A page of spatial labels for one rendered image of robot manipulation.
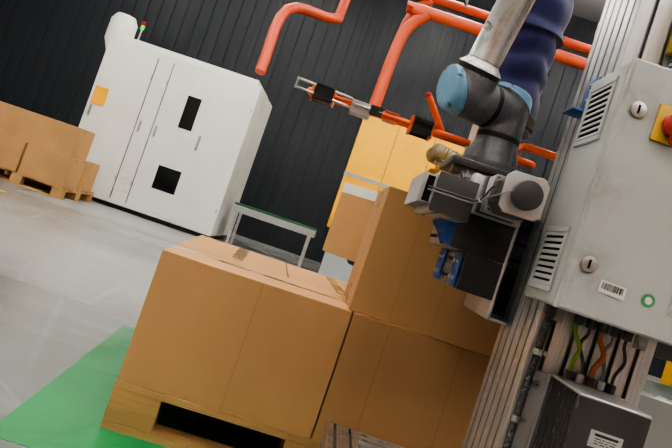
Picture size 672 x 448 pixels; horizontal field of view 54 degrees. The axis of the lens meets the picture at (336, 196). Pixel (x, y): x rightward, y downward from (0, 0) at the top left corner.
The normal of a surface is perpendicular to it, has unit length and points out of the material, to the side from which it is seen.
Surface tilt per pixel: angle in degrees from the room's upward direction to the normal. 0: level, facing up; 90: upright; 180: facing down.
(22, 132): 90
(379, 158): 90
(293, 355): 90
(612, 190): 90
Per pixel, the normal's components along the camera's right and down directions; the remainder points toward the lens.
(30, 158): 0.00, -0.04
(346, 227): -0.49, -0.21
